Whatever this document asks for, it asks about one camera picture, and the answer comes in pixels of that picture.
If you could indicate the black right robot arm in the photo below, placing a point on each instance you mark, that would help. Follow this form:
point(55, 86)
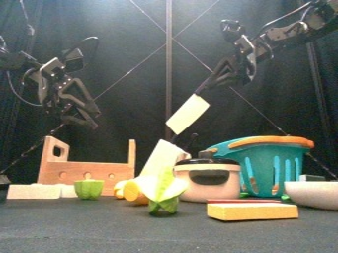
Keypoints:
point(304, 23)

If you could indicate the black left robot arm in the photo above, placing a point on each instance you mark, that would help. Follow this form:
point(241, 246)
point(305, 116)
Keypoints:
point(13, 60)

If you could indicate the wooden crate with holes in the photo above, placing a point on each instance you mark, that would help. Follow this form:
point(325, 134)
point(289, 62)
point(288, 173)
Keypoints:
point(83, 168)

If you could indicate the green toy bell pepper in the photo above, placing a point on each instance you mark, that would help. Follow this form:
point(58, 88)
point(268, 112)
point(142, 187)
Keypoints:
point(89, 189)

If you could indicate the white foam block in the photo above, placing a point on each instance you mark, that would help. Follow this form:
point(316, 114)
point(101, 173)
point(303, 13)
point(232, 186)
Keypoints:
point(37, 191)

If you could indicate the yellow toy corn green husk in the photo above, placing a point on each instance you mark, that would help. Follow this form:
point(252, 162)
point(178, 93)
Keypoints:
point(154, 191)

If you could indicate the pink toy pot black lid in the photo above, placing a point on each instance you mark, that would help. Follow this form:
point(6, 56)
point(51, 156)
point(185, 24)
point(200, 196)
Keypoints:
point(209, 183)

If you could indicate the grey small box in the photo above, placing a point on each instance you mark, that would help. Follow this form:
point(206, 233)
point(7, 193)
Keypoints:
point(312, 178)

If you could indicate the red flat toy piece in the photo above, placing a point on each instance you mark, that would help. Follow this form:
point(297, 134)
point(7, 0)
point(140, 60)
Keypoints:
point(242, 200)

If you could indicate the white bowl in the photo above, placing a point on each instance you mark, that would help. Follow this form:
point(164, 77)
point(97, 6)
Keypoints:
point(313, 194)

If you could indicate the yellow sponge block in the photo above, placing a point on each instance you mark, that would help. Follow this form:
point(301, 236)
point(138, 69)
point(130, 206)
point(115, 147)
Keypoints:
point(253, 211)

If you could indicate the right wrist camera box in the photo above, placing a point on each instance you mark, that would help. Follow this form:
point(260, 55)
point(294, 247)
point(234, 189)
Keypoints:
point(232, 29)

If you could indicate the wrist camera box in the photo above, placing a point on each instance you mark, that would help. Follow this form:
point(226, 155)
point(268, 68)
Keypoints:
point(232, 29)
point(73, 61)

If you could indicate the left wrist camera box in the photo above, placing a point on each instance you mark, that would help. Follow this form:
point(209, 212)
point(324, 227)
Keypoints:
point(73, 61)

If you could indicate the vertical metal frame pole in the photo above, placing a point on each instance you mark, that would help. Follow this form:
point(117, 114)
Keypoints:
point(169, 66)

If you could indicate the dark side frame pole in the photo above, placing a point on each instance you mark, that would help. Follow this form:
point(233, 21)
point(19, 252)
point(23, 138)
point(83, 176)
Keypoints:
point(317, 99)

